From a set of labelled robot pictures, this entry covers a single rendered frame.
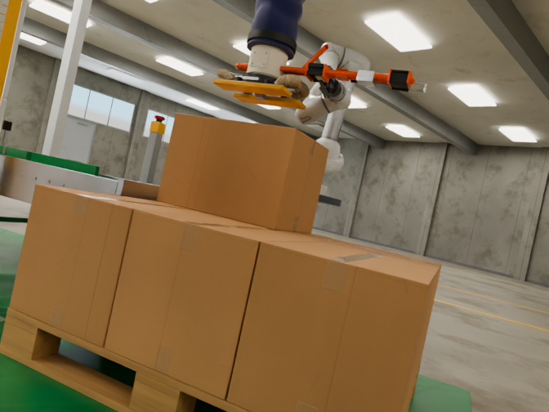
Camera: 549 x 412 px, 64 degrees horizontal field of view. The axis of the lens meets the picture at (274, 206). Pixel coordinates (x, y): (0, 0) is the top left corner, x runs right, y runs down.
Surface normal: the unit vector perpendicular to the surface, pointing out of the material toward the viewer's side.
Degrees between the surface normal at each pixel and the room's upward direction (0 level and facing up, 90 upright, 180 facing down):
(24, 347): 90
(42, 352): 90
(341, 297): 90
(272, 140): 90
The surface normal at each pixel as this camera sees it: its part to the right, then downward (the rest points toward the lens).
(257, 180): -0.43, -0.09
